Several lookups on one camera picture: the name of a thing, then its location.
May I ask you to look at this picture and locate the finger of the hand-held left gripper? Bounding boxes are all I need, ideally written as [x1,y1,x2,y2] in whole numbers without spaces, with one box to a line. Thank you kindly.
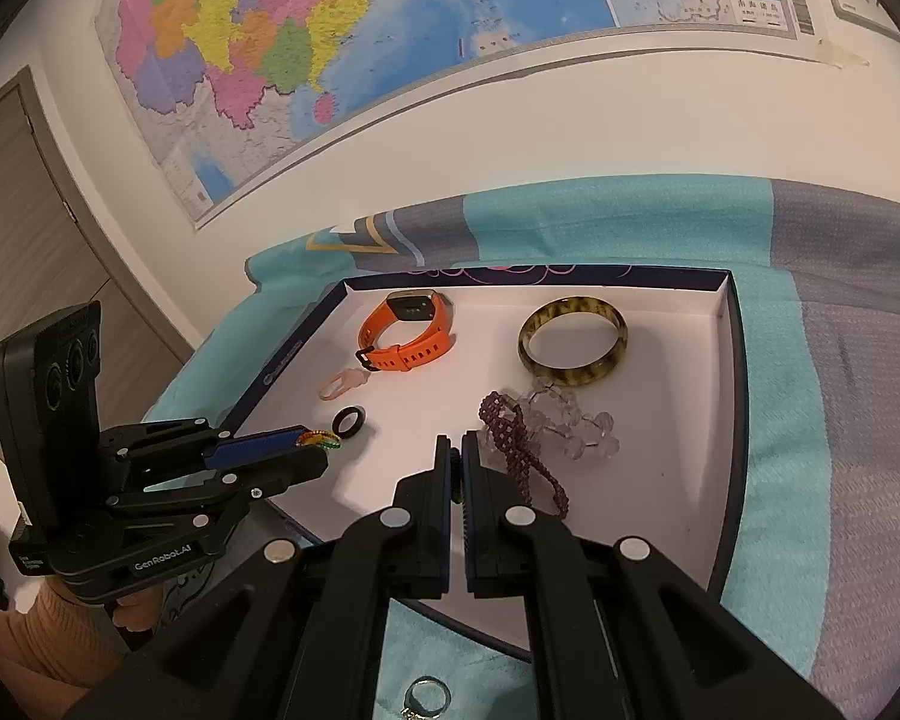
[112,448,329,518]
[97,418,314,470]

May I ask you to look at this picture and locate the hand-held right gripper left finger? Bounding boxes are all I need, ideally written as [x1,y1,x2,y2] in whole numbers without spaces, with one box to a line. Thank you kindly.
[67,433,457,720]

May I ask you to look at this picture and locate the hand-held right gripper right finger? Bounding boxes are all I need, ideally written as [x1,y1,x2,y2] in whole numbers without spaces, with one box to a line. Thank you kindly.
[461,431,848,720]

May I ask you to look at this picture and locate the purple bead bracelet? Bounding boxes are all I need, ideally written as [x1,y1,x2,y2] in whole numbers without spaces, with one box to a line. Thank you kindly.
[478,390,571,521]

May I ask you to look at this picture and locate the pink translucent ring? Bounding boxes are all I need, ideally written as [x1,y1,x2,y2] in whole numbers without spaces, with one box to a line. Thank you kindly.
[319,367,371,401]

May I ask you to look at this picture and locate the clear crystal bead bracelet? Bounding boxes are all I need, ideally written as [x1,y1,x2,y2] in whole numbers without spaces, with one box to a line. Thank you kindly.
[521,379,620,462]

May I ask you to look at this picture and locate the small metal ring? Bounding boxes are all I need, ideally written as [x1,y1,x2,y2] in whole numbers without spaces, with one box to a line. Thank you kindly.
[401,676,451,720]

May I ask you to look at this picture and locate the tortoiseshell bangle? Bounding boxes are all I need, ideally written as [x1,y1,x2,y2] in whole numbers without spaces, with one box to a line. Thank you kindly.
[517,297,629,389]

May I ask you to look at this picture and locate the orange strap watch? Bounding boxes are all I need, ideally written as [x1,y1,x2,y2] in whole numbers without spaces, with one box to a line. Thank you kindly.
[356,289,455,374]

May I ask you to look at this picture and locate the dark blue shallow box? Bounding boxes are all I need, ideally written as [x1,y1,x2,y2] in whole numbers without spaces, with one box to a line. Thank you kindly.
[139,264,749,662]

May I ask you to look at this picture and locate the person's left forearm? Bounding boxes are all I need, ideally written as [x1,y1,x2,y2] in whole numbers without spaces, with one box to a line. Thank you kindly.
[0,577,132,691]

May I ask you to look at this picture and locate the person's left hand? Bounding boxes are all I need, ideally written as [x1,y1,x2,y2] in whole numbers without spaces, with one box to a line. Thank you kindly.
[109,586,162,627]

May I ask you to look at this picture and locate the grey door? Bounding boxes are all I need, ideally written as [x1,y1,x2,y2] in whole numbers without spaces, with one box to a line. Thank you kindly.
[0,67,196,436]

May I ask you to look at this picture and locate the teal grey printed blanket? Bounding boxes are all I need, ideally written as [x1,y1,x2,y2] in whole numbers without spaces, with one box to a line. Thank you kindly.
[139,174,900,720]

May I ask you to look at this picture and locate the clear tape strip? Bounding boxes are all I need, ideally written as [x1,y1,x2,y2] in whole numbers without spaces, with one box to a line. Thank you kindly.
[817,37,869,68]

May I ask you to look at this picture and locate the colourful wall map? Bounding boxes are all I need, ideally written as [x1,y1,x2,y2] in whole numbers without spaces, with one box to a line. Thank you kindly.
[94,0,822,232]

